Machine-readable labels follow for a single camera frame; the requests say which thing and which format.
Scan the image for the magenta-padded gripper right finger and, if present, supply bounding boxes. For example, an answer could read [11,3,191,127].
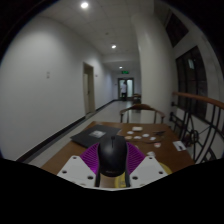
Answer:
[125,141,169,188]

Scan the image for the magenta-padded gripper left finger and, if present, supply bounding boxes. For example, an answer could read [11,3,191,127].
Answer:
[57,142,101,188]

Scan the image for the black computer mouse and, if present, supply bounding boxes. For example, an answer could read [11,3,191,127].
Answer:
[97,134,129,178]

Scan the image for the black closed laptop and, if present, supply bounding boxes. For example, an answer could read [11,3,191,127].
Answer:
[70,124,122,149]

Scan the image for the wooden armchair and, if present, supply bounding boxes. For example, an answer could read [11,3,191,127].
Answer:
[119,103,166,125]

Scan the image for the glass double door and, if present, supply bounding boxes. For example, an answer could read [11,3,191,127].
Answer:
[117,77,135,100]

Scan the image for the person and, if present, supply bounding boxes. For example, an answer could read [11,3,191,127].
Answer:
[120,80,128,101]

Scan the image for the black railing with wooden handrail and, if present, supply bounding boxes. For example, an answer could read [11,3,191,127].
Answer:
[169,91,224,164]

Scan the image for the dark window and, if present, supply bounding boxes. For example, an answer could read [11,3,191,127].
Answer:
[175,45,208,120]

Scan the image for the recessed ceiling lights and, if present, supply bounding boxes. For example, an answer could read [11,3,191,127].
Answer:
[79,1,124,70]

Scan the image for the wall doorway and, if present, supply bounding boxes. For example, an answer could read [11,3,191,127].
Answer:
[82,62,96,115]

